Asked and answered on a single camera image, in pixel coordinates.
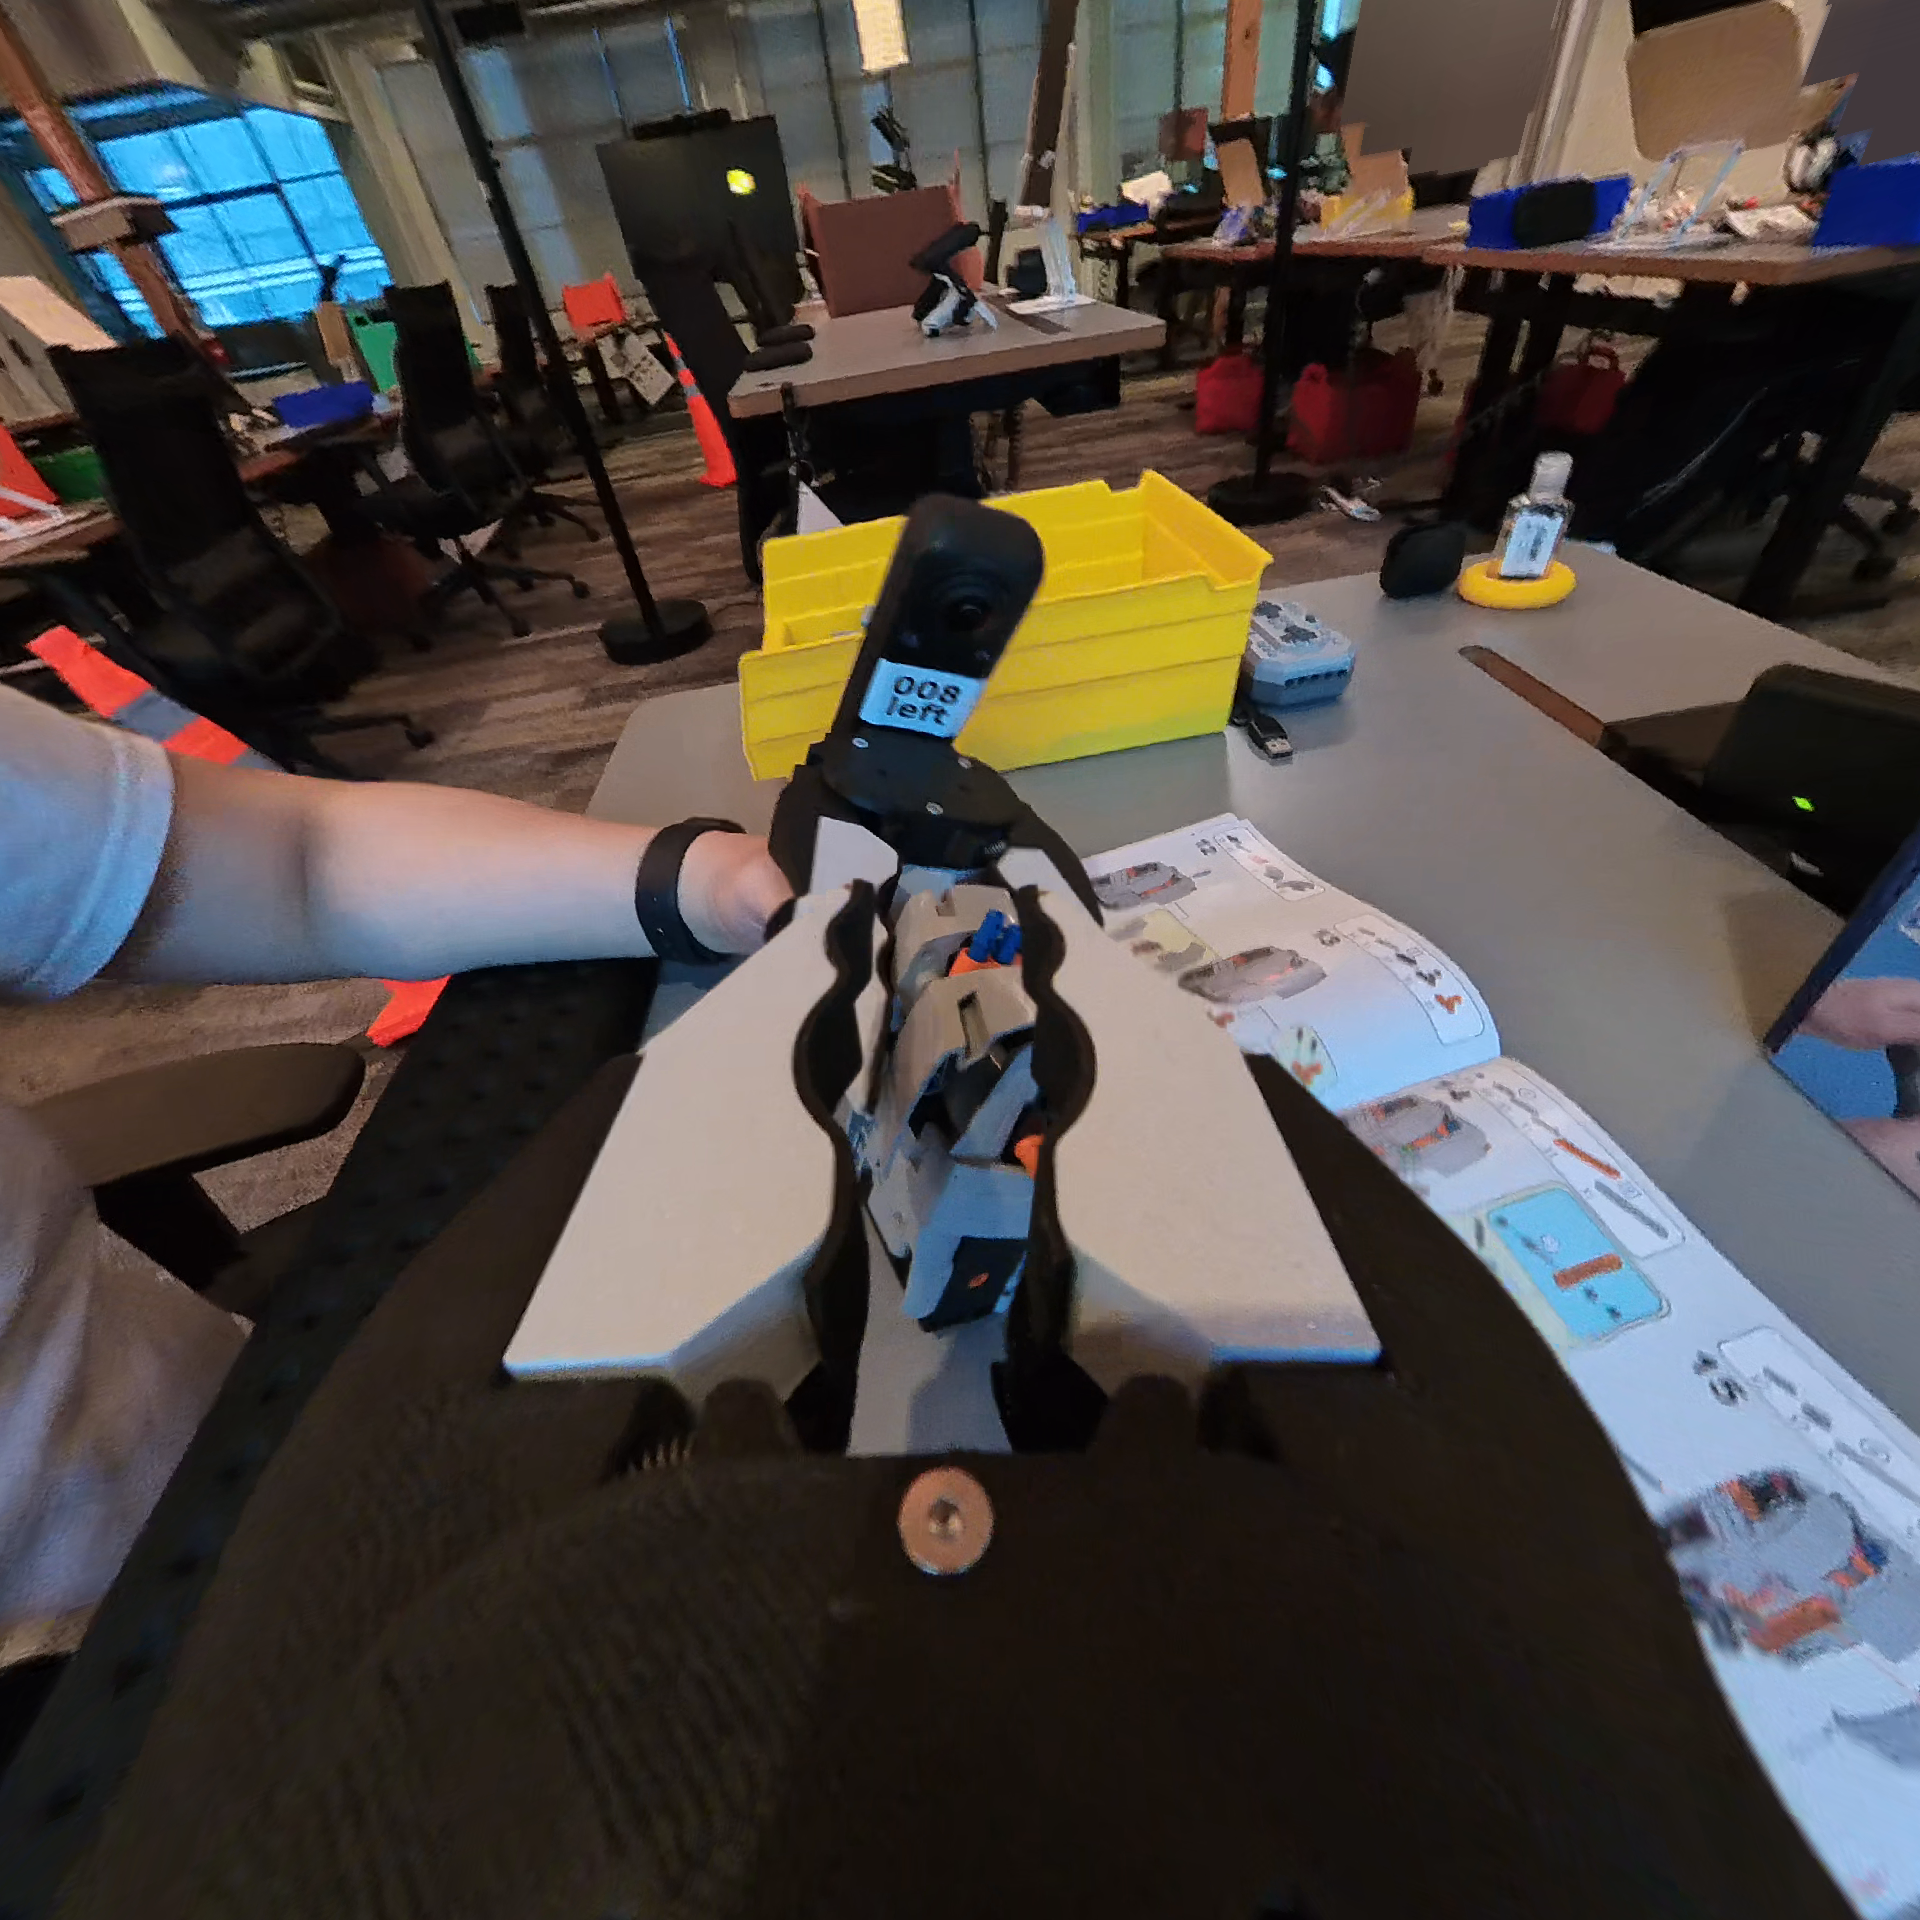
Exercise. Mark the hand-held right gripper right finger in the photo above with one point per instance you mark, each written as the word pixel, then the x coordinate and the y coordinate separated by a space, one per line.
pixel 1202 1201

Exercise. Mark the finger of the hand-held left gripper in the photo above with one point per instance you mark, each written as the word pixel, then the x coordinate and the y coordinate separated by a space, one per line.
pixel 1043 879
pixel 850 858

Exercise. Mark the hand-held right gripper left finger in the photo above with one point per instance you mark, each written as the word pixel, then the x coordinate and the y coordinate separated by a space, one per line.
pixel 675 1201

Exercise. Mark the grey brick robot model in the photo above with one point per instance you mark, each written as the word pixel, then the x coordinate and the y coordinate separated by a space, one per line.
pixel 960 1184

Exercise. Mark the person's left forearm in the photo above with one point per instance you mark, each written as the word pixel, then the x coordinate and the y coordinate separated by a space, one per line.
pixel 375 869

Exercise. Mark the black wristband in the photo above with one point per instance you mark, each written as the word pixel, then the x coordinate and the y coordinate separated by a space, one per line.
pixel 661 901

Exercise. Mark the yellow plastic bin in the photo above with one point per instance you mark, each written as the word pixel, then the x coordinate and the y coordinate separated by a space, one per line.
pixel 1109 644

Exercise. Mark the black usb dongle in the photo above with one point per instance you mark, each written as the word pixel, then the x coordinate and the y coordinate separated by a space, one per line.
pixel 1272 738

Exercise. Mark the open instruction booklet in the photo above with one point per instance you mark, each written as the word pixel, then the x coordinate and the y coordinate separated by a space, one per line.
pixel 1426 1019

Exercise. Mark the black light stand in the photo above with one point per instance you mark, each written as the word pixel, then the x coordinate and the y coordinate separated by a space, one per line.
pixel 658 628
pixel 1261 498

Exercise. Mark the grey brick hub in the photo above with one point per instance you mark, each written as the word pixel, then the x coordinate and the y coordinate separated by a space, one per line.
pixel 1300 652

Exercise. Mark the orange traffic cone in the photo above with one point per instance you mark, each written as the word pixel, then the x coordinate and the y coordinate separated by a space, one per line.
pixel 709 434

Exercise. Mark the grey background table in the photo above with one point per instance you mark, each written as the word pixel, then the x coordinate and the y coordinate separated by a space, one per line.
pixel 901 359

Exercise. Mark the grey chair armrest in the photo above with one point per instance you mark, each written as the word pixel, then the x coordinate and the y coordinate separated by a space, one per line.
pixel 196 1101

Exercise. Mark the black pouch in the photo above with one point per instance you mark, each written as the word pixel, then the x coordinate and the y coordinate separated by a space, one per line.
pixel 1422 557

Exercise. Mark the white black handheld device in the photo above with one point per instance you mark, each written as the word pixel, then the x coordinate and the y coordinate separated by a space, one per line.
pixel 950 292

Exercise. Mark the red bag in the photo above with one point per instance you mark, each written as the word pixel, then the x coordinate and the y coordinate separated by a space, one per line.
pixel 1231 393
pixel 1582 393
pixel 1350 408

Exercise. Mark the black office chair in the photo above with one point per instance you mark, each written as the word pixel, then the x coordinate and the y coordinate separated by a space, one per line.
pixel 451 434
pixel 212 570

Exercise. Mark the clear sanitizer bottle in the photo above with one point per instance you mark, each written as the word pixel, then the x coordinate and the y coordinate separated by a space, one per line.
pixel 1532 524

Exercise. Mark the black monitor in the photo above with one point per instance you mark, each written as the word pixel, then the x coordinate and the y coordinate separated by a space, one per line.
pixel 692 225

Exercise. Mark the blue robot kit box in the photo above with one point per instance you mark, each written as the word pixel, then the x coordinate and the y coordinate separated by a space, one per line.
pixel 1845 1036

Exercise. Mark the blue bin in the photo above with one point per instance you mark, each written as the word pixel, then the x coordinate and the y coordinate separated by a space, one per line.
pixel 1868 202
pixel 1494 217

